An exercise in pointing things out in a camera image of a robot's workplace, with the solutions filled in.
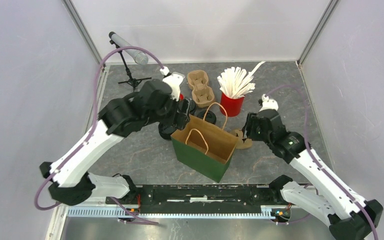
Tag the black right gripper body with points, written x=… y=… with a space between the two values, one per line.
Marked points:
x=252 y=130

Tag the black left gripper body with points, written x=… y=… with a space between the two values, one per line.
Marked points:
x=180 y=118

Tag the single brown cup carrier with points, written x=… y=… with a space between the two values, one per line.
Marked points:
x=242 y=143

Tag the dark translucent cup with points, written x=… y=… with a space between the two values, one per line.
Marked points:
x=208 y=117
x=192 y=106

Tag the brown paper bag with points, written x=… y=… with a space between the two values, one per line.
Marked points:
x=208 y=138

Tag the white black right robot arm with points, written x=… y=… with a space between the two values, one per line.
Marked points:
x=347 y=214

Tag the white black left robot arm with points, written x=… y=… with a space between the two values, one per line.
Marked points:
x=158 y=101

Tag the brown cardboard cup carrier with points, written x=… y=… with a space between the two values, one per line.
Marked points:
x=201 y=92

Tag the red cylindrical straw holder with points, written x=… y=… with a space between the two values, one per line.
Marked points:
x=232 y=106

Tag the green bag holder block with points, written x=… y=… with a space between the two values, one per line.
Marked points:
x=193 y=156

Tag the grey microphone on stand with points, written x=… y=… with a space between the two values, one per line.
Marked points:
x=139 y=58

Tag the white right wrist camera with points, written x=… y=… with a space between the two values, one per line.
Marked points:
x=268 y=103

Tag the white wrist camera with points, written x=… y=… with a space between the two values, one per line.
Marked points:
x=268 y=103
x=174 y=80

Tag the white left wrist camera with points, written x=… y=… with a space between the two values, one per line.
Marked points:
x=174 y=80

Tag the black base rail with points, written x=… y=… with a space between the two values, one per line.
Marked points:
x=203 y=198

